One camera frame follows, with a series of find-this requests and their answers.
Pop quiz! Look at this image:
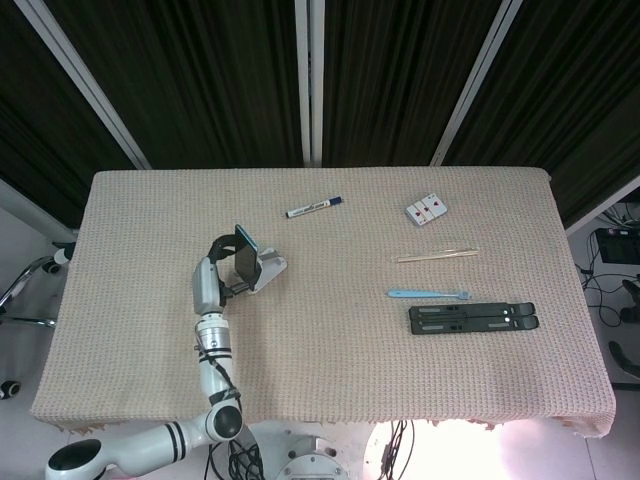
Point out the dark curtain panel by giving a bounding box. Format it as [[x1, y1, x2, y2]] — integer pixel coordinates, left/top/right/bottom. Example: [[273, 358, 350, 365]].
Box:
[[322, 0, 501, 167], [0, 0, 142, 217], [42, 0, 306, 169], [442, 0, 640, 227]]

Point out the light blue toothbrush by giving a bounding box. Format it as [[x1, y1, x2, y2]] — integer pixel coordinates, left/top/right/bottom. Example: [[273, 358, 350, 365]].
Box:
[[387, 288, 471, 302]]

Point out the white metal frame rail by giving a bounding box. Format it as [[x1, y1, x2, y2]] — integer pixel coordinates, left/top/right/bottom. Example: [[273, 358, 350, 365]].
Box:
[[0, 177, 79, 244], [564, 178, 640, 236]]

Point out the white metal frame post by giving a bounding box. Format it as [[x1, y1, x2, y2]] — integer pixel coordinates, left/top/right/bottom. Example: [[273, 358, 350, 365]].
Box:
[[429, 0, 524, 166], [293, 0, 326, 168], [12, 0, 151, 170]]

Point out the grey round robot base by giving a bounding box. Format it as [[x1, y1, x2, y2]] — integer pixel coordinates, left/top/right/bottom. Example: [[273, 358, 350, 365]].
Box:
[[276, 434, 350, 480]]

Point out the blue whiteboard marker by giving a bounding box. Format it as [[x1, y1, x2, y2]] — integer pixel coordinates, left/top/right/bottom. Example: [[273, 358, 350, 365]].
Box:
[[285, 195, 344, 220]]

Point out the chrome office chair base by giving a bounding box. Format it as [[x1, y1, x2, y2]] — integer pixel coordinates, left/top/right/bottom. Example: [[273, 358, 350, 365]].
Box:
[[0, 254, 59, 329]]

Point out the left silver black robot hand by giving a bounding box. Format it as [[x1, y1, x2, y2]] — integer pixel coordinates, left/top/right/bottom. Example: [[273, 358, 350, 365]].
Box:
[[192, 233, 255, 317]]

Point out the black electronic device box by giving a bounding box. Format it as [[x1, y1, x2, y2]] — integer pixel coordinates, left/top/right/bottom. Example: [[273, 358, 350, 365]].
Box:
[[597, 227, 640, 265]]

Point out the beige waffle tablecloth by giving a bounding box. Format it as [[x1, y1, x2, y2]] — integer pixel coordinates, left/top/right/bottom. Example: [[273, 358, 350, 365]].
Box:
[[29, 167, 617, 439]]

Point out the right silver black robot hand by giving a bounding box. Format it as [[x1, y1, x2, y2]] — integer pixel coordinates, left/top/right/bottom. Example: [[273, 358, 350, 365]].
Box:
[[608, 279, 640, 389]]

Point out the black smartphone teal edge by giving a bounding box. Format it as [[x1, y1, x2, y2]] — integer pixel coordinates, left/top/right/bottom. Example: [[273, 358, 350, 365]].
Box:
[[233, 224, 261, 284]]

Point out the black floor cable bundle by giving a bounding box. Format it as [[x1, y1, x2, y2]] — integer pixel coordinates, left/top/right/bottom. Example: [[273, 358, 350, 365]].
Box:
[[208, 429, 266, 480]]

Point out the white folding phone stand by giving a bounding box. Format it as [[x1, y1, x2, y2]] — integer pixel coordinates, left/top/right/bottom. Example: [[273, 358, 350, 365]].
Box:
[[228, 248, 289, 296]]

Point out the wrapped wooden chopsticks pair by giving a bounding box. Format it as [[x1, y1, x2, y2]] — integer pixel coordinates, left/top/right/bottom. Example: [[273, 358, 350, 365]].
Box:
[[395, 245, 480, 265]]

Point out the black folding laptop stand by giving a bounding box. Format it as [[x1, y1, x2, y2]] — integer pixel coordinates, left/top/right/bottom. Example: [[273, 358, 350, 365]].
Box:
[[407, 301, 541, 335]]

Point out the playing card deck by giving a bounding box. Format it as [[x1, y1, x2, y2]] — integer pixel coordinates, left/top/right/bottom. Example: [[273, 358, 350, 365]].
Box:
[[404, 193, 449, 229]]

